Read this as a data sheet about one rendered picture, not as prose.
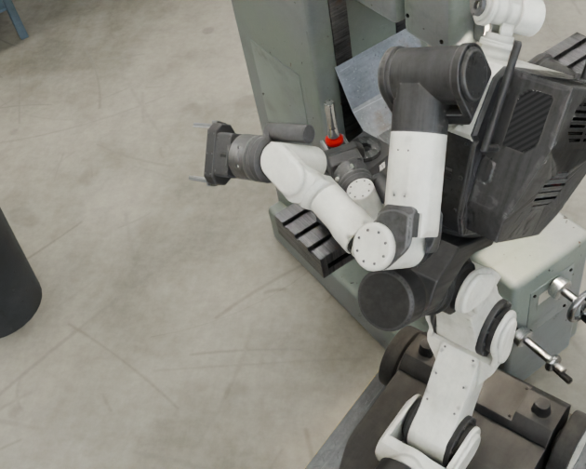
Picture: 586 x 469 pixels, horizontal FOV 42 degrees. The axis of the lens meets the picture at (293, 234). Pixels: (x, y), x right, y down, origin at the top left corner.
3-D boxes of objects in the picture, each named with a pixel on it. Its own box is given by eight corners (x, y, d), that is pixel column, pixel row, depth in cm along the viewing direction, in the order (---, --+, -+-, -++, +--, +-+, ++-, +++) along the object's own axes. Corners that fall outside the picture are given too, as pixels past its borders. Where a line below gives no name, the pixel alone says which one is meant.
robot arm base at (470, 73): (488, 133, 121) (502, 66, 122) (454, 104, 111) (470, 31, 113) (406, 130, 131) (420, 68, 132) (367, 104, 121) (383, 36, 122)
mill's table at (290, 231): (630, 80, 248) (634, 60, 242) (324, 278, 212) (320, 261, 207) (574, 51, 263) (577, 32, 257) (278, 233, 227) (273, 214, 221)
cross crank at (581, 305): (605, 315, 223) (612, 291, 214) (578, 338, 220) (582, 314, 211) (564, 284, 233) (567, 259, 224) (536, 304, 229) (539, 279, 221)
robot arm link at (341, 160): (318, 175, 196) (333, 205, 188) (312, 146, 189) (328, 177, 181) (364, 159, 197) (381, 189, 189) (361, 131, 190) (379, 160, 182)
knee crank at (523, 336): (578, 378, 221) (579, 367, 217) (563, 390, 219) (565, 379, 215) (521, 330, 235) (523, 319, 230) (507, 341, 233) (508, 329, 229)
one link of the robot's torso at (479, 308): (496, 366, 181) (452, 323, 141) (431, 333, 190) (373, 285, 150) (525, 309, 183) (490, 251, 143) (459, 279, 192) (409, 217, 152)
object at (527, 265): (572, 347, 268) (595, 234, 224) (505, 399, 258) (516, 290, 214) (419, 222, 317) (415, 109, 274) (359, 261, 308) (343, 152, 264)
